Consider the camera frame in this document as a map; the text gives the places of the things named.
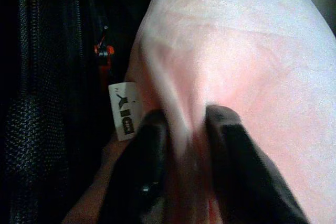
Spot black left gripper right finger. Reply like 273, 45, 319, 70
204, 104, 308, 224

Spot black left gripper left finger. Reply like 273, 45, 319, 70
101, 108, 171, 224

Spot pink pillow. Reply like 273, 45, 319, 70
123, 0, 336, 224

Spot brown plush sofa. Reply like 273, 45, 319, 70
61, 140, 132, 224

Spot white printed fabric label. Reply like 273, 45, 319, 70
108, 82, 139, 142

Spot orange zipper pull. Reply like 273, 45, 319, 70
93, 24, 115, 78

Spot black mesh backpack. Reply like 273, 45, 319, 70
0, 0, 158, 224

